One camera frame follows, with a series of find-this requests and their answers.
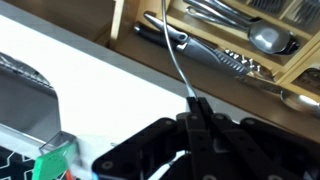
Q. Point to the silver spoon in drawer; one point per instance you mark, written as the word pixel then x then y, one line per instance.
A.
pixel 263 35

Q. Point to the stainless steel sink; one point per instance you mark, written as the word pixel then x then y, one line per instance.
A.
pixel 28 102

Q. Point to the green sponge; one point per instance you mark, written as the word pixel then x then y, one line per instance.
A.
pixel 55 164

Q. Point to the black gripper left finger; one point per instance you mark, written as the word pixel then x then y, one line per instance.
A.
pixel 141 155

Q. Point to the wooden cutlery organizer tray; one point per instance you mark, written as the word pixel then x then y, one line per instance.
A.
pixel 285 69

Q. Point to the black handled knife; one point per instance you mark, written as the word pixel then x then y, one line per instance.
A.
pixel 193 48

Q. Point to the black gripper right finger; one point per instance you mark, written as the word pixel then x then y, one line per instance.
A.
pixel 264 151

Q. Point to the wooden kitchen drawer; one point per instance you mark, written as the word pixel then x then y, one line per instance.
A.
pixel 103 29

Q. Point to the silver spoon lower right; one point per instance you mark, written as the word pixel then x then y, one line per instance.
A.
pixel 298 102

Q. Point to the clear sponge holder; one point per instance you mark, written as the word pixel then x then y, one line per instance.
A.
pixel 19 152

